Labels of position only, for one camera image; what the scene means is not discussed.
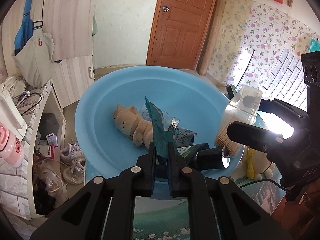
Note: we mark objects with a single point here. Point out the scenery printed desktop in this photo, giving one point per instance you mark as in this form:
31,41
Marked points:
160,217

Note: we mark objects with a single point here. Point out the white tote bag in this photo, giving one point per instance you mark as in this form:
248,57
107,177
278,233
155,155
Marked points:
35,60

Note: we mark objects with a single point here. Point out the beige plush toy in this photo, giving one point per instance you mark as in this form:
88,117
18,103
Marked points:
130,122

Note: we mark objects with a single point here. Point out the light blue plastic basin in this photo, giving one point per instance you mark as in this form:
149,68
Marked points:
105,100

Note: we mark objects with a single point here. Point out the blue white printed packet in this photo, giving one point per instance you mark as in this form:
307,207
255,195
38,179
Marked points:
185,137

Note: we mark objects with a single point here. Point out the white sneaker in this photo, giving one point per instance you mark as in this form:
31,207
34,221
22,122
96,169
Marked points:
73,175
71,152

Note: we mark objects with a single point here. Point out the brown wooden door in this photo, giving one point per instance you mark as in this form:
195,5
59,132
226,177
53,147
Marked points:
182,30

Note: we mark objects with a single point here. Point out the green quilt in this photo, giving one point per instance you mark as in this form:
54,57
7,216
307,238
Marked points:
94,27

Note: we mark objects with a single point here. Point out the white yellow plush toy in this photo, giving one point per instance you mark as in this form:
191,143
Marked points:
262,166

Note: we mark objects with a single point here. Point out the white striped wardrobe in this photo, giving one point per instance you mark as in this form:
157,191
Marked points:
65,30

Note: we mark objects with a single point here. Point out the grey bag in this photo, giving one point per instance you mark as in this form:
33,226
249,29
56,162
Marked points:
50,123

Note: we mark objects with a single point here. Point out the teal card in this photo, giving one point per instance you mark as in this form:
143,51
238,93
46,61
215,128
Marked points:
315,45

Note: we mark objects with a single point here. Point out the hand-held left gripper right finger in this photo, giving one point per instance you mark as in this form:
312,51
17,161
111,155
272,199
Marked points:
172,172

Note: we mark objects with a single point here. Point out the pink cup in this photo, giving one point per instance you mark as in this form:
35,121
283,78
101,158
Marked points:
10,150

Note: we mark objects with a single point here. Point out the dark green packet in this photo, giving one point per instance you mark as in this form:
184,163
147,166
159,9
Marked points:
160,130

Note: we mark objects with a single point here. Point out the white plastic appliance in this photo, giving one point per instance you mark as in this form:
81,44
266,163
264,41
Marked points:
10,112

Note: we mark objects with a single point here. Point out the black bottle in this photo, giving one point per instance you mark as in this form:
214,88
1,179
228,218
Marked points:
210,158

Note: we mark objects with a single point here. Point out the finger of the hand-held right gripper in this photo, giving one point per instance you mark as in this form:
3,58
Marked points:
287,111
250,136

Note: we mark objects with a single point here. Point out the white cloth bag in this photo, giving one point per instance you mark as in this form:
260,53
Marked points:
15,85

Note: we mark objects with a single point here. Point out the clear plastic bag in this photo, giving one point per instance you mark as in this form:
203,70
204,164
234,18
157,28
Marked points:
48,180

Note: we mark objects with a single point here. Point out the blue garment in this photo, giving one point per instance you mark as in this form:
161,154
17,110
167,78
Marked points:
25,30

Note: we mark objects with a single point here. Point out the grey brick pattern panel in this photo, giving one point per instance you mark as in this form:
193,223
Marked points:
282,75

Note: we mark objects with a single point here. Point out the brick pattern shelf unit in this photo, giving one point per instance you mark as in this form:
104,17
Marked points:
12,187

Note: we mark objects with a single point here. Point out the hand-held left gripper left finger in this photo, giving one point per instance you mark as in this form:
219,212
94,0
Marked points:
150,170

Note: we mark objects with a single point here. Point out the pink cloth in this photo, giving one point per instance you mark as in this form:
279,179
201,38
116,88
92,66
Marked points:
300,217

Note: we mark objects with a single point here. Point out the clear glass jar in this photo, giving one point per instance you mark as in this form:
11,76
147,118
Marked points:
171,123

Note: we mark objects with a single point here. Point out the rolled straw mat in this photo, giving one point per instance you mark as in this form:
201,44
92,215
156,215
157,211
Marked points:
210,42

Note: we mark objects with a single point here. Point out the clear toothpick container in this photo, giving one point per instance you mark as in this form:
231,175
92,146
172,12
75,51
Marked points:
237,110

